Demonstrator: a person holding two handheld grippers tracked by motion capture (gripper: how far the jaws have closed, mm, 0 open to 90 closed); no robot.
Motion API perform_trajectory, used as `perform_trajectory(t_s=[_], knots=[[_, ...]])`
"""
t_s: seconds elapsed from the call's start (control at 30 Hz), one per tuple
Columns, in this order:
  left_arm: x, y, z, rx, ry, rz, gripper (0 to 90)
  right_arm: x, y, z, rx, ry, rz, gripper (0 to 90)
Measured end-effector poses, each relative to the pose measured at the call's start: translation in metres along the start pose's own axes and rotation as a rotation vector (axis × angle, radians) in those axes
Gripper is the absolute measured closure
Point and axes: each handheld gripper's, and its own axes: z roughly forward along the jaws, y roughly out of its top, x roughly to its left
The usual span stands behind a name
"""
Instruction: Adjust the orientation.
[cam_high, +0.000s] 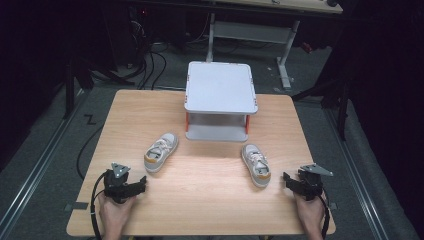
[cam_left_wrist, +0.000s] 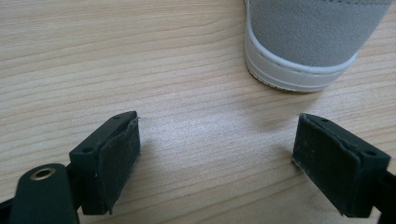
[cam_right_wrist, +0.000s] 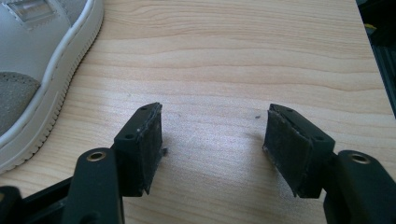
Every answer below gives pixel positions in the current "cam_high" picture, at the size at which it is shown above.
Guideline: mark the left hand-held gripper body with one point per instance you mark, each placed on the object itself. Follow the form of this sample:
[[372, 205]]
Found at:
[[115, 186]]

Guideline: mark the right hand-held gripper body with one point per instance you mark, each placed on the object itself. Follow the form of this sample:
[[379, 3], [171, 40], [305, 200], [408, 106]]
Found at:
[[310, 185]]

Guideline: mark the white sneaker with orange heel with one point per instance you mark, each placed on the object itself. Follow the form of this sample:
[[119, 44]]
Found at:
[[256, 165], [160, 151]]

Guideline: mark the white two-tier shoe rack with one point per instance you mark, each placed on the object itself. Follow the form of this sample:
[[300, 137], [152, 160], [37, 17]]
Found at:
[[220, 86]]

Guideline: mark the person's left hand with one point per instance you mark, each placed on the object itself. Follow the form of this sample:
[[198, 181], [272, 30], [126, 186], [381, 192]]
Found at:
[[115, 213]]

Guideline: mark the person's right hand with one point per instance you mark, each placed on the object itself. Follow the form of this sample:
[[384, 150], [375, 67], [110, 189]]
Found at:
[[310, 213]]

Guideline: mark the grey tape strip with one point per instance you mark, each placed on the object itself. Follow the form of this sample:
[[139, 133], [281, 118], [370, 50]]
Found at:
[[78, 206]]

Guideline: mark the black metal stand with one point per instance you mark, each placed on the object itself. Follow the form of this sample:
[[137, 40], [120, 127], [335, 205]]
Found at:
[[341, 106], [69, 86]]

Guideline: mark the desk with white metal legs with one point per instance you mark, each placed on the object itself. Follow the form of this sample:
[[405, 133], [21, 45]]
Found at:
[[253, 33]]

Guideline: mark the metal floor rail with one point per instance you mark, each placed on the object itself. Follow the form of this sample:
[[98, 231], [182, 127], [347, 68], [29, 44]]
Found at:
[[40, 156], [356, 180]]

